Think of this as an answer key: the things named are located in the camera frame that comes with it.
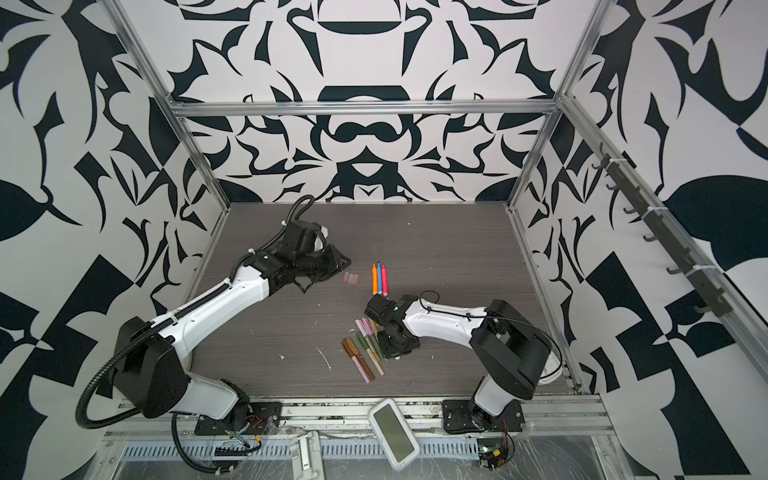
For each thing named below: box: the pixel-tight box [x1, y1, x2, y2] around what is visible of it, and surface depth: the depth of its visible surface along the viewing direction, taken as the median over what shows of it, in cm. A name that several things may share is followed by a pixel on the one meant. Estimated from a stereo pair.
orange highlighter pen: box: [371, 262, 379, 295], surface depth 101 cm
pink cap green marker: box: [362, 317, 384, 362], surface depth 89 cm
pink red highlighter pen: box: [381, 263, 389, 297], surface depth 100 cm
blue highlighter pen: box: [377, 261, 382, 295], surface depth 100 cm
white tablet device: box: [367, 398, 419, 471], surface depth 70 cm
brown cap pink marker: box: [342, 337, 370, 384], surface depth 86 cm
